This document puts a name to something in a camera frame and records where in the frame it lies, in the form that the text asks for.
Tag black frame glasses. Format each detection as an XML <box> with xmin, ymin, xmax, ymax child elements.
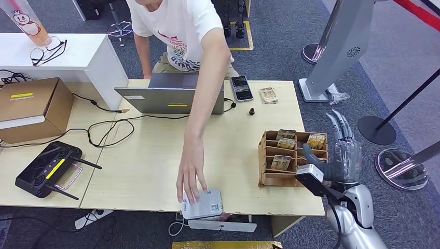
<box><xmin>30</xmin><ymin>36</ymin><xmax>68</xmax><ymax>67</ymax></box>

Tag wooden table leg panel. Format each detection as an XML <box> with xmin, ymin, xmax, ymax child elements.
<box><xmin>271</xmin><ymin>215</ymin><xmax>307</xmax><ymax>238</ymax></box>

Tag black cable brown plug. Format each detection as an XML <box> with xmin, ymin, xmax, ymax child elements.
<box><xmin>72</xmin><ymin>92</ymin><xmax>131</xmax><ymax>115</ymax></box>

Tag black stanchion post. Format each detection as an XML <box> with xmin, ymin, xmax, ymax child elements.
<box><xmin>357</xmin><ymin>67</ymin><xmax>440</xmax><ymax>146</ymax></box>

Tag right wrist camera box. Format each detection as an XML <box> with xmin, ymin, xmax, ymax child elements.
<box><xmin>295</xmin><ymin>163</ymin><xmax>334</xmax><ymax>198</ymax></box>

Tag brown cardboard box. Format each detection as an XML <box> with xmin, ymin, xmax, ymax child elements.
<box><xmin>0</xmin><ymin>77</ymin><xmax>75</xmax><ymax>145</ymax></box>

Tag chrome stanchion post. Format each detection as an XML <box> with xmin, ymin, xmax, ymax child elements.
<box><xmin>301</xmin><ymin>0</ymin><xmax>345</xmax><ymax>66</ymax></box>
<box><xmin>375</xmin><ymin>140</ymin><xmax>440</xmax><ymax>191</ymax></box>

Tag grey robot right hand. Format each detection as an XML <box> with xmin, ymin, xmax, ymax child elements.
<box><xmin>302</xmin><ymin>109</ymin><xmax>363</xmax><ymax>188</ymax></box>

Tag clear plastic wrap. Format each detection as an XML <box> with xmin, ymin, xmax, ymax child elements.
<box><xmin>324</xmin><ymin>83</ymin><xmax>350</xmax><ymax>106</ymax></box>

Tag stack of hotel cards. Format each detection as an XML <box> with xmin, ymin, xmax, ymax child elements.
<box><xmin>258</xmin><ymin>87</ymin><xmax>279</xmax><ymax>104</ymax></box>

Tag short black laptop cable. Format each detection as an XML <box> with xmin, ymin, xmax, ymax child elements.
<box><xmin>223</xmin><ymin>98</ymin><xmax>237</xmax><ymax>114</ymax></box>

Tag black cable bundle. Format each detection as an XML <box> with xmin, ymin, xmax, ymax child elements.
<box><xmin>0</xmin><ymin>70</ymin><xmax>33</xmax><ymax>87</ymax></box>

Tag white tray under table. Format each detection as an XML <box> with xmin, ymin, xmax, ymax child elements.
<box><xmin>187</xmin><ymin>219</ymin><xmax>257</xmax><ymax>233</ymax></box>

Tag gold panel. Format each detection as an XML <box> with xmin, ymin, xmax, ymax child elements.
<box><xmin>172</xmin><ymin>241</ymin><xmax>283</xmax><ymax>249</ymax></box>

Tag red barrier belt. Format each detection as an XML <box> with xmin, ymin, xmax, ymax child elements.
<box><xmin>392</xmin><ymin>0</ymin><xmax>440</xmax><ymax>33</ymax></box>

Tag long black cable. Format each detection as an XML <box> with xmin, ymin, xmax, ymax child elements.
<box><xmin>0</xmin><ymin>113</ymin><xmax>190</xmax><ymax>149</ymax></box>

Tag person's left hand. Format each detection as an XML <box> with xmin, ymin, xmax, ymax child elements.
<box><xmin>176</xmin><ymin>134</ymin><xmax>209</xmax><ymax>207</ymax></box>

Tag wooden card organizer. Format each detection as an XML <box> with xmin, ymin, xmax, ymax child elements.
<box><xmin>257</xmin><ymin>130</ymin><xmax>329</xmax><ymax>188</ymax></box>

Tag pink snowman print cup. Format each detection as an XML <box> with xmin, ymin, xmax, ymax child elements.
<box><xmin>0</xmin><ymin>0</ymin><xmax>51</xmax><ymax>48</ymax></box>

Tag grey laptop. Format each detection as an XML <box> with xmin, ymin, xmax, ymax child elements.
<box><xmin>114</xmin><ymin>73</ymin><xmax>225</xmax><ymax>115</ymax></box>

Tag white power strip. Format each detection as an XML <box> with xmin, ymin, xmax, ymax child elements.
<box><xmin>74</xmin><ymin>209</ymin><xmax>114</xmax><ymax>230</ymax></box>

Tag hotel key card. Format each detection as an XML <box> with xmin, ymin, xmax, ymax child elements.
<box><xmin>270</xmin><ymin>155</ymin><xmax>292</xmax><ymax>172</ymax></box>
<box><xmin>277</xmin><ymin>137</ymin><xmax>297</xmax><ymax>150</ymax></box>
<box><xmin>276</xmin><ymin>129</ymin><xmax>296</xmax><ymax>141</ymax></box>
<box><xmin>307</xmin><ymin>133</ymin><xmax>326</xmax><ymax>150</ymax></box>

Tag white cable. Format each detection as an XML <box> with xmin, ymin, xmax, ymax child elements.
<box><xmin>168</xmin><ymin>219</ymin><xmax>189</xmax><ymax>237</ymax></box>

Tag grey kiosk stand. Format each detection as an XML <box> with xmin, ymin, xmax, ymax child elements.
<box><xmin>297</xmin><ymin>0</ymin><xmax>376</xmax><ymax>104</ymax></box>

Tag chrome stool base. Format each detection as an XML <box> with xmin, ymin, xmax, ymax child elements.
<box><xmin>107</xmin><ymin>20</ymin><xmax>134</xmax><ymax>47</ymax></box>

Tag white card reader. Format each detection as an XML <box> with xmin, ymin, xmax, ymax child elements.
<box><xmin>181</xmin><ymin>188</ymin><xmax>224</xmax><ymax>220</ymax></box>

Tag black smartphone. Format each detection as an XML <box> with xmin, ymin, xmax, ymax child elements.
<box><xmin>230</xmin><ymin>75</ymin><xmax>254</xmax><ymax>103</ymax></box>

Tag black antenna remote controller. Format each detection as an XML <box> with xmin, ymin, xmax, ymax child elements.
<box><xmin>15</xmin><ymin>141</ymin><xmax>103</xmax><ymax>201</ymax></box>

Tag white cabinet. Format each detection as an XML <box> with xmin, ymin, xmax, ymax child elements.
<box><xmin>0</xmin><ymin>33</ymin><xmax>130</xmax><ymax>112</ymax></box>

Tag black floor case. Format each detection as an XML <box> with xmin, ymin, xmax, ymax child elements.
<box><xmin>75</xmin><ymin>0</ymin><xmax>104</xmax><ymax>21</ymax></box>

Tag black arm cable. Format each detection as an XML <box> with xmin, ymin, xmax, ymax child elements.
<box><xmin>326</xmin><ymin>187</ymin><xmax>345</xmax><ymax>249</ymax></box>

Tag person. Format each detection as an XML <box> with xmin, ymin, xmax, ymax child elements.
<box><xmin>126</xmin><ymin>0</ymin><xmax>241</xmax><ymax>207</ymax></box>

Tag black white humanoid robot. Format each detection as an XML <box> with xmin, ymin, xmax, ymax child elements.
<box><xmin>219</xmin><ymin>0</ymin><xmax>247</xmax><ymax>39</ymax></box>

